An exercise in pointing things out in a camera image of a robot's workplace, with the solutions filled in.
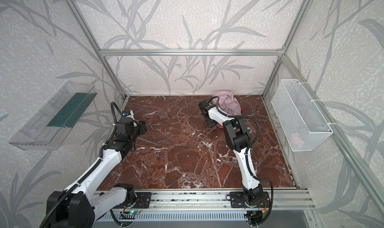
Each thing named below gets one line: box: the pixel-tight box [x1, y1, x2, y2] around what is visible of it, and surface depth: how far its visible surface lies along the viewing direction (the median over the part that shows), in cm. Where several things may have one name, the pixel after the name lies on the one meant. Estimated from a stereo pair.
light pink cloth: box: [212, 91, 242, 116], surface depth 104 cm
